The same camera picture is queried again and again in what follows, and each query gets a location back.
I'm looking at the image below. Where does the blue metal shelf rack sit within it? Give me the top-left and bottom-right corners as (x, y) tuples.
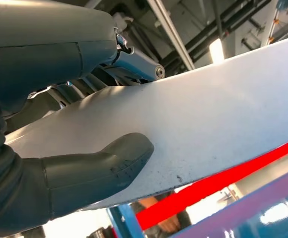
(106, 166), (288, 238)

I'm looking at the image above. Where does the ceiling light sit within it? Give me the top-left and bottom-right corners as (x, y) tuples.
(209, 38), (225, 65)

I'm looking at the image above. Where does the red barrier belt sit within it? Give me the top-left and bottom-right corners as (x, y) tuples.
(135, 132), (288, 231)

